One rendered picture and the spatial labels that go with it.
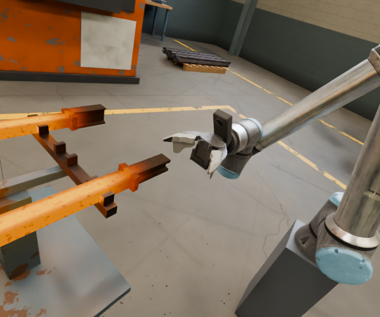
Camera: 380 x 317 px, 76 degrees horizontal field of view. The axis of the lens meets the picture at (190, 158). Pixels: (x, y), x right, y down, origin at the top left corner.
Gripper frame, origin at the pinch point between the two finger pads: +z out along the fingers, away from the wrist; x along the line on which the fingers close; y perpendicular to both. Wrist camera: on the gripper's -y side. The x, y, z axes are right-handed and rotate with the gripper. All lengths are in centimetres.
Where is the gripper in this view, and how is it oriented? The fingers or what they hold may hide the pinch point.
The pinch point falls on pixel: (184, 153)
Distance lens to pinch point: 57.3
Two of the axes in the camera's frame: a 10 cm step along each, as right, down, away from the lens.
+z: -6.4, 2.9, -7.2
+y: -2.5, 8.0, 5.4
